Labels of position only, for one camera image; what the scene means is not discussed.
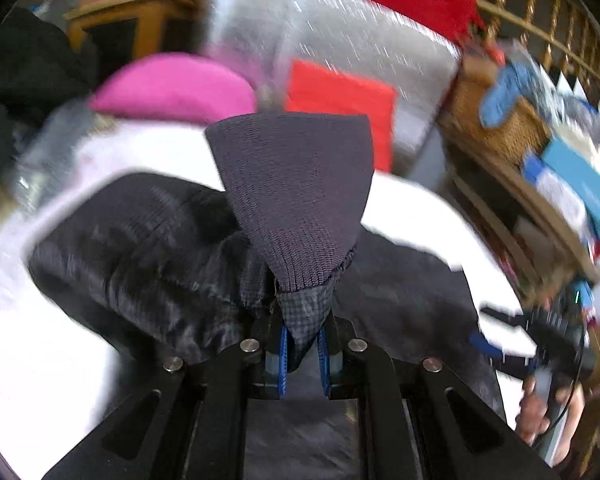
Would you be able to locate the silver foil mat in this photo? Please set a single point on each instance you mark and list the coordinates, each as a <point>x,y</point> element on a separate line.
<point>360,35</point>

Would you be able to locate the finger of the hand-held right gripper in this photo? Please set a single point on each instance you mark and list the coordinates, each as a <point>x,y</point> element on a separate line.
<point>505,317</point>
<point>500,355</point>

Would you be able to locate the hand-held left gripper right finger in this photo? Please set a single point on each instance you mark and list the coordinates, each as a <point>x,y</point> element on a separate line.
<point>324,365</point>

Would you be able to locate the grey sheer cloth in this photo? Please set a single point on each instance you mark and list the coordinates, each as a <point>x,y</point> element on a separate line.
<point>45,155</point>

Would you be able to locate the wooden railing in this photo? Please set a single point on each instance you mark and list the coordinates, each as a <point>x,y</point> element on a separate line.
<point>535,15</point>

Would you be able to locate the pale pink fluffy blanket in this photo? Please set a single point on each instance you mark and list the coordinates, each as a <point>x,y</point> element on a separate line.
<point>40,360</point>

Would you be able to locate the blue box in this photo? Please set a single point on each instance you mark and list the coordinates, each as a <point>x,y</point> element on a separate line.
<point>585,185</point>

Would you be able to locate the orange-red pillow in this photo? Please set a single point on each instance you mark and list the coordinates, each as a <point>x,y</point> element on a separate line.
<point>340,105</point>

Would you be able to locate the wooden cabinet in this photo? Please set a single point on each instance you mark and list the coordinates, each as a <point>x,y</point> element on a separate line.
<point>145,15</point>

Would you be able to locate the blue cloth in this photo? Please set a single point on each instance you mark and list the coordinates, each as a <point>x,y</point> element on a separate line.
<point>510,90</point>

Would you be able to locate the wooden shelf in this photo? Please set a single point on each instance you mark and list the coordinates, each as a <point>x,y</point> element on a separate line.
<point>520,210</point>

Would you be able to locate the person's right hand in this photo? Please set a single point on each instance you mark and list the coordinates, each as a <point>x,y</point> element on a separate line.
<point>535,410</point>

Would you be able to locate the black jacket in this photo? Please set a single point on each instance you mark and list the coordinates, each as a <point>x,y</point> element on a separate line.
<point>155,240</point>

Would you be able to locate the wicker basket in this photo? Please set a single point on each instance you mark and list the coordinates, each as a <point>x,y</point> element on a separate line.
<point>485,115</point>

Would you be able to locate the black cloth pile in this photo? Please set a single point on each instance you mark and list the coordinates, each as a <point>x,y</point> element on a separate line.
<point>25,75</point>

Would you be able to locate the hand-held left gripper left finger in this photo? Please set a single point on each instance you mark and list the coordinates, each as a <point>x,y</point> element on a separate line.
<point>281,360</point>

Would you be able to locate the pink pillow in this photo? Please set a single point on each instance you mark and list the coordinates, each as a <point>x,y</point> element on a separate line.
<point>175,90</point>

